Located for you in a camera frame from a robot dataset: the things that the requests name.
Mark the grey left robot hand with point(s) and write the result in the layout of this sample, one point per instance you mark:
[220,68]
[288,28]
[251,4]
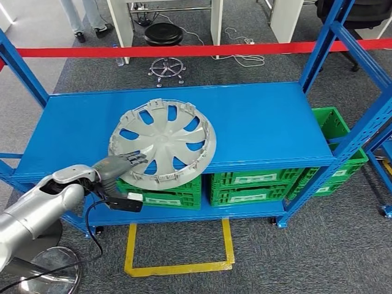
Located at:
[110,170]

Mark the grey plastic wheel hubcap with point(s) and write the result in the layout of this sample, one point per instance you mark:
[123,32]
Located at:
[171,138]

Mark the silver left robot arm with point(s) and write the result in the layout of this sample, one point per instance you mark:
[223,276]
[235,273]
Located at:
[36,207]

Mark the blue metal shelf rack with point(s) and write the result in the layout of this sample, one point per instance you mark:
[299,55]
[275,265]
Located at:
[260,121]
[378,170]

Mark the clear water bottle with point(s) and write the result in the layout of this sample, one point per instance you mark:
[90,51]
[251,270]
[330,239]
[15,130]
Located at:
[119,61]

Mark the white desk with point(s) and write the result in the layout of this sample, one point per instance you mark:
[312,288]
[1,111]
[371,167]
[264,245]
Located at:
[285,21]
[121,24]

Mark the red barrier belt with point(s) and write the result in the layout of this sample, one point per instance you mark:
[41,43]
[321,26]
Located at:
[183,50]

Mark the black stool chrome base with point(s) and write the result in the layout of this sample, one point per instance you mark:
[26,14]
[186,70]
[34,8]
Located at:
[164,33]

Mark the black office chair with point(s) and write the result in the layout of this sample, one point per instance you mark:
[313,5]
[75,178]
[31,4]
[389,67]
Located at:
[352,11]

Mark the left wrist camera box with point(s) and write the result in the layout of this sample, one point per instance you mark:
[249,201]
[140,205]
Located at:
[125,203]

